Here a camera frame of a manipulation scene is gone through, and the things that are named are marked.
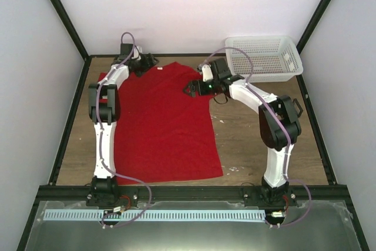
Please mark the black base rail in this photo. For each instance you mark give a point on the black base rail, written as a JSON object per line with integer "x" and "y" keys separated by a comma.
{"x": 248, "y": 195}

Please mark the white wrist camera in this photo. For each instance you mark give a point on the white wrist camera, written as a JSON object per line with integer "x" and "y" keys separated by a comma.
{"x": 137, "y": 52}
{"x": 206, "y": 72}

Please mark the light blue cable duct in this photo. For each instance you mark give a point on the light blue cable duct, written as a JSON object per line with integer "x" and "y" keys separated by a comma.
{"x": 156, "y": 215}

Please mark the black brooch box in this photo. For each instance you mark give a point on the black brooch box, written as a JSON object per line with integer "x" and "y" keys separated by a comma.
{"x": 298, "y": 108}

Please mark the white plastic basket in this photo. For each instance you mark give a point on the white plastic basket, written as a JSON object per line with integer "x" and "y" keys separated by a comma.
{"x": 263, "y": 58}

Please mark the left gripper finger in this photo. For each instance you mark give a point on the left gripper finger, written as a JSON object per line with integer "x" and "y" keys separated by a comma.
{"x": 151, "y": 58}
{"x": 143, "y": 68}

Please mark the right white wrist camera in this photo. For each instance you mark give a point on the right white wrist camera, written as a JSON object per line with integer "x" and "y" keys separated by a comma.
{"x": 206, "y": 72}

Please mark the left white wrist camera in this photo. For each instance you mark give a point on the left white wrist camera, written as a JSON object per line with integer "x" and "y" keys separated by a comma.
{"x": 137, "y": 52}

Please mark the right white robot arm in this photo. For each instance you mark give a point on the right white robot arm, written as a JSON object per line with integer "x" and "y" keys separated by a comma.
{"x": 277, "y": 118}

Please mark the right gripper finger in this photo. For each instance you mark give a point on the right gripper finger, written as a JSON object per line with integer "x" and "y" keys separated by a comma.
{"x": 191, "y": 91}
{"x": 194, "y": 83}

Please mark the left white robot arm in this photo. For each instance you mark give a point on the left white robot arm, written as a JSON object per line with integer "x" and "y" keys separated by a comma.
{"x": 104, "y": 112}

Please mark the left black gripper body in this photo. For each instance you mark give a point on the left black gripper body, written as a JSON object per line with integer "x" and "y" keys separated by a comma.
{"x": 138, "y": 67}

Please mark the red t-shirt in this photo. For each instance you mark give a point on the red t-shirt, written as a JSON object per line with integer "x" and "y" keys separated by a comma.
{"x": 164, "y": 135}

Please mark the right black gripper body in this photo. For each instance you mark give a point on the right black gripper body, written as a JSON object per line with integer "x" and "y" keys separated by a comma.
{"x": 211, "y": 90}

